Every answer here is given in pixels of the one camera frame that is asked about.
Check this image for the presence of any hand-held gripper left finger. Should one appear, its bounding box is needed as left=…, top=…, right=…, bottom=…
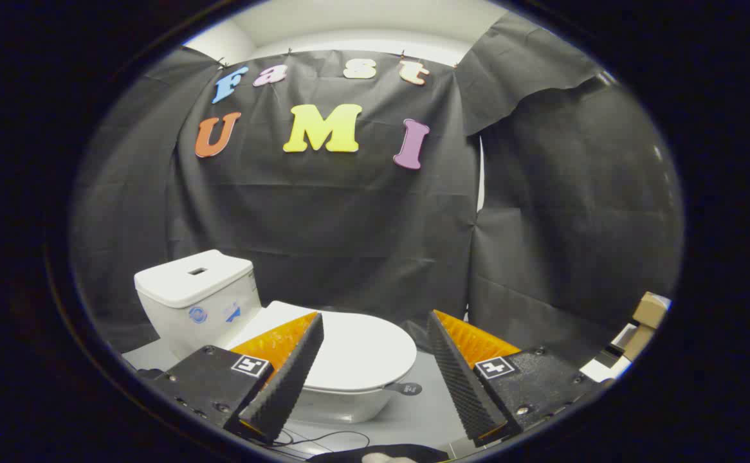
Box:
left=147, top=312, right=325, bottom=446

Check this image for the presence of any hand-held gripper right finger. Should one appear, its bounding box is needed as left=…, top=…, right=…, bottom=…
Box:
left=426, top=310, right=610, bottom=449

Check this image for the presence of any white toilet lid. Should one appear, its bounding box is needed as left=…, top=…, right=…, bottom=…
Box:
left=224, top=301, right=418, bottom=393

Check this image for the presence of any white toilet with tank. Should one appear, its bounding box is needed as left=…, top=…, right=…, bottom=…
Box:
left=134, top=250, right=414, bottom=425

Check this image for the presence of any white flat box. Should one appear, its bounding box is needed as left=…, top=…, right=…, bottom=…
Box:
left=581, top=325, right=636, bottom=381

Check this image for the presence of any black backdrop cloth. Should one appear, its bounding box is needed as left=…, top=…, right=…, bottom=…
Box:
left=69, top=13, right=684, bottom=367

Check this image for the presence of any brown cardboard box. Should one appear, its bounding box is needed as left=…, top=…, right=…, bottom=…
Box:
left=619, top=291, right=672, bottom=361

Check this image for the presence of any thin black cable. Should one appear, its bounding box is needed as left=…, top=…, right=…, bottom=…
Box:
left=266, top=430, right=370, bottom=454

